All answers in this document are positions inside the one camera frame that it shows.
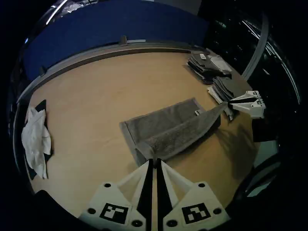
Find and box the heap of white towels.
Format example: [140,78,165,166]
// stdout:
[21,99,54,180]

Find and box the black towel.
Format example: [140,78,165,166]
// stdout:
[119,97,228,167]

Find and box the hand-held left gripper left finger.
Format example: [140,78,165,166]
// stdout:
[79,158,154,231]

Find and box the blue desk screen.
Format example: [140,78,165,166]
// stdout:
[20,0,210,84]

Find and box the stack of black towels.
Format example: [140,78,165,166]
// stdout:
[207,76,251,121]
[187,50,233,85]

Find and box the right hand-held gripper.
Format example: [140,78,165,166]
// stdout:
[228,90,280,143]

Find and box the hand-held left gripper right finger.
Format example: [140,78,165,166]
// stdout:
[157,158,231,231]

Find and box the stack of white towels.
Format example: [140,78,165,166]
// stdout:
[209,55,233,74]

